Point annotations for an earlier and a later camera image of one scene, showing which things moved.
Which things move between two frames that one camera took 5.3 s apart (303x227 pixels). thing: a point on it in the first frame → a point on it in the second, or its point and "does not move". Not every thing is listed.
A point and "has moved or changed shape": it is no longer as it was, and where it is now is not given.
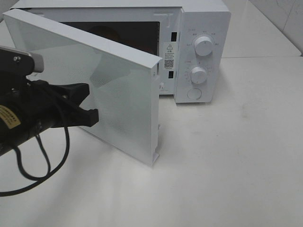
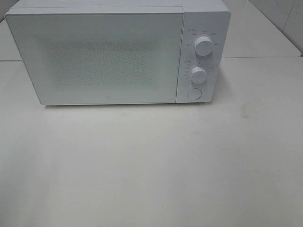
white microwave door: [125, 80] has moved or changed shape
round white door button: [194, 94] does not move
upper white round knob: [203, 46] does not move
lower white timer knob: [198, 74] does not move
